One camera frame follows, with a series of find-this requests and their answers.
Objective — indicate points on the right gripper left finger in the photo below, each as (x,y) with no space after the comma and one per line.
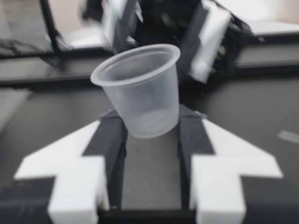
(77,177)

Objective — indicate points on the small clear plastic cup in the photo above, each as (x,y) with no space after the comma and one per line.
(142,93)

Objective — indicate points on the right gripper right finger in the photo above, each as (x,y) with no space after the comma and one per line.
(217,177)

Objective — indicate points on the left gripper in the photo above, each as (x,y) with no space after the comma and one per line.
(165,21)

